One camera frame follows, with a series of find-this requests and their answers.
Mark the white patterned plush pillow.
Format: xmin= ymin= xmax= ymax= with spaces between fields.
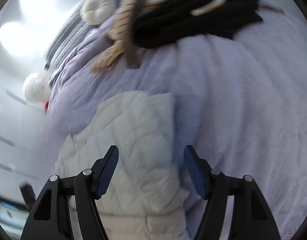
xmin=23 ymin=73 xmax=51 ymax=103

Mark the round white pleated cushion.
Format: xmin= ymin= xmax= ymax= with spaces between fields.
xmin=80 ymin=0 xmax=116 ymax=25

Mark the beige striped knit sweater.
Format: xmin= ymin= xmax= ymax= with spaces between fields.
xmin=91 ymin=0 xmax=227 ymax=73

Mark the white drawer cabinet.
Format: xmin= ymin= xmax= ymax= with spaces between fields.
xmin=0 ymin=85 xmax=45 ymax=203

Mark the lavender fleece bed blanket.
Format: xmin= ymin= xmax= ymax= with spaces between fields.
xmin=37 ymin=10 xmax=307 ymax=239

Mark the black garment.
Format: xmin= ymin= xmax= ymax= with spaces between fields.
xmin=131 ymin=0 xmax=262 ymax=49

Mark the cream white puffer jacket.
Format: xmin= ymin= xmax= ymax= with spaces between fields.
xmin=54 ymin=91 xmax=189 ymax=239

